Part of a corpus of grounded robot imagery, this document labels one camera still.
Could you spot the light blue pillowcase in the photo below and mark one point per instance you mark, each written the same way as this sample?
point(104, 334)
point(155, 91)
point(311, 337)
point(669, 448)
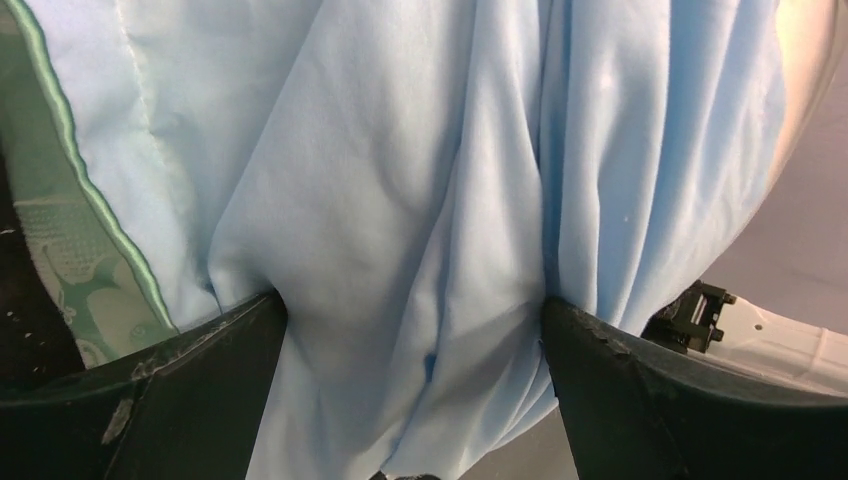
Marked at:
point(414, 178)

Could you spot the white pillow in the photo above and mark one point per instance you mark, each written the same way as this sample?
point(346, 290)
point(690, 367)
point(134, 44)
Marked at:
point(812, 38)

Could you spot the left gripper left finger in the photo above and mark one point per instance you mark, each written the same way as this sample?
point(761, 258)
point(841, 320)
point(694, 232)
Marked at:
point(186, 408)

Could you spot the green patterned satin pillowcase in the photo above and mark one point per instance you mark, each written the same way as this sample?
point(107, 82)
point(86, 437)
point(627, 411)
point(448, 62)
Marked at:
point(93, 274)

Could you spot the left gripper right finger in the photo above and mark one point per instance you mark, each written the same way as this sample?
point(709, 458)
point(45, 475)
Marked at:
point(635, 410)

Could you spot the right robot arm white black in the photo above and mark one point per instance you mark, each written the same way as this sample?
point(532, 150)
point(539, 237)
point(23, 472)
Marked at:
point(715, 325)

